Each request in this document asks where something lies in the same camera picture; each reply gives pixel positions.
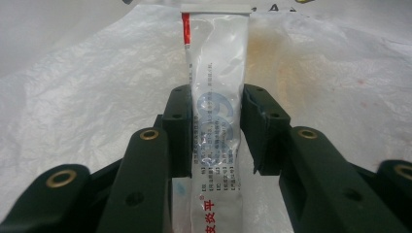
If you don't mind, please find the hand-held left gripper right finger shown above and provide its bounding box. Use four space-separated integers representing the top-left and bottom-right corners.
241 83 410 233

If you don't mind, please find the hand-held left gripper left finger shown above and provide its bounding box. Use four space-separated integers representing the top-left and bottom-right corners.
96 84 194 233

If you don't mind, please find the white ointment tube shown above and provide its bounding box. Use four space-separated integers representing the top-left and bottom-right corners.
171 3 253 233

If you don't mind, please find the clear smiley plastic bag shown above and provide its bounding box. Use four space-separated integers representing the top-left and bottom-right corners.
0 0 412 233

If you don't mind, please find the white board table cover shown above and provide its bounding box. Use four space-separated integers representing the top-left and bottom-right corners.
0 0 156 79

